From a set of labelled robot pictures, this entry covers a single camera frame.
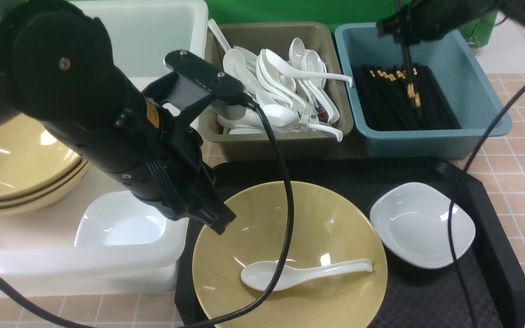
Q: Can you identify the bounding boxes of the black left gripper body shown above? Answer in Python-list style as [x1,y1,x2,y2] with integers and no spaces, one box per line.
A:
[117,50,246,235]

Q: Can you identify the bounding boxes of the white ceramic soup spoon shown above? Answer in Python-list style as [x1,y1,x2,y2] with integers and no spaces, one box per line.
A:
[240,259,373,291]

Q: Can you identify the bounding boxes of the yellow noodle bowl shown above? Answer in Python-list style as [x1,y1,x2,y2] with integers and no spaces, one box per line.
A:
[192,181,388,328]

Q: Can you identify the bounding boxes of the white square sauce dish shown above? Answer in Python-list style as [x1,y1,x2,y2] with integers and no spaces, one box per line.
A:
[369,182,453,270]

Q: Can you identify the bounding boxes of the black chopstick gold band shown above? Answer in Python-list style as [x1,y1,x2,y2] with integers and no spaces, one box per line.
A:
[411,58,421,111]

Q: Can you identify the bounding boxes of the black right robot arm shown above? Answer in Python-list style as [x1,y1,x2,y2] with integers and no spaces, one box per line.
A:
[376,0,525,45]

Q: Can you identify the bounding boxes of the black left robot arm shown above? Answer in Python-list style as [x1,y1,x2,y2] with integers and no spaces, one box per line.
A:
[0,0,244,235]

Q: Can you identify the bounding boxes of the middle stacked yellow bowl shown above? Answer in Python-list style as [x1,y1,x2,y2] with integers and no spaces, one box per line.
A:
[0,159,88,207]

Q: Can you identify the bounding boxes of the stacked yellow bowl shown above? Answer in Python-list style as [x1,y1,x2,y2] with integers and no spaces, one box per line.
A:
[0,159,88,207]
[0,162,90,215]
[0,115,81,200]

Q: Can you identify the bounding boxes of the bottom stacked yellow bowl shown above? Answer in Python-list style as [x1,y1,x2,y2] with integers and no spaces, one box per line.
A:
[0,162,90,215]

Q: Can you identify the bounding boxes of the top stacked yellow bowl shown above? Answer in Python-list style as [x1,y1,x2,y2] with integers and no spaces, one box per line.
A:
[0,115,81,200]

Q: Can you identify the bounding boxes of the white dish inside tub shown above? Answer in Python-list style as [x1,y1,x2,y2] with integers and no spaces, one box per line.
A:
[75,191,168,247]

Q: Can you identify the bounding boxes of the large white plastic tub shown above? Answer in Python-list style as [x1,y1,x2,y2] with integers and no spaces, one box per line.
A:
[0,0,208,297]

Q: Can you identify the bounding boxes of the pile of white spoons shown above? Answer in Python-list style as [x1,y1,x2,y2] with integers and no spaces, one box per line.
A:
[208,19,354,142]

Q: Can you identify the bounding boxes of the olive plastic spoon bin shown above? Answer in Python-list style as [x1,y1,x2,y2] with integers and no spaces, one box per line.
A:
[199,22,353,162]

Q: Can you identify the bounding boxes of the bundle of black chopsticks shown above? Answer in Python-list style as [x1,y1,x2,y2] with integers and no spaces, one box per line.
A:
[352,63,461,131]

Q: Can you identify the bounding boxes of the green cloth backdrop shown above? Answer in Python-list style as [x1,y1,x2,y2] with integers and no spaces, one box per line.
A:
[69,0,500,49]

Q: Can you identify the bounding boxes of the teal plastic chopstick bin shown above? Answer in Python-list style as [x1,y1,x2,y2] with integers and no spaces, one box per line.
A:
[334,23,502,159]

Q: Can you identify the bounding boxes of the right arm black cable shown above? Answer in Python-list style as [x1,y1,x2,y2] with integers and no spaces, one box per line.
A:
[448,57,525,328]

